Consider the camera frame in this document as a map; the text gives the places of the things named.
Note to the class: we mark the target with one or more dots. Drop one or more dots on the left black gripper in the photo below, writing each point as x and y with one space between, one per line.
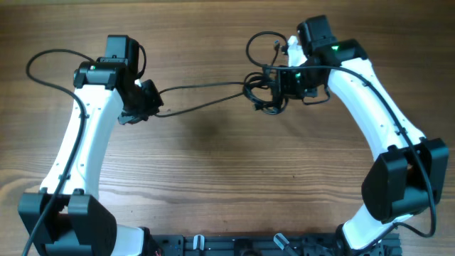
154 102

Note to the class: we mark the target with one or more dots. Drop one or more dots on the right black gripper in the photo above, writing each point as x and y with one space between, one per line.
288 90

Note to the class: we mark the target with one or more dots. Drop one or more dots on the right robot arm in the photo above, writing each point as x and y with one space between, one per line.
408 171

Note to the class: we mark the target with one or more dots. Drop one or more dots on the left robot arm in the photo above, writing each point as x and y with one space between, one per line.
65 217

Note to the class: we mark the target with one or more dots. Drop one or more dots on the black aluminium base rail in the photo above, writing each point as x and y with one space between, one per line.
318 244

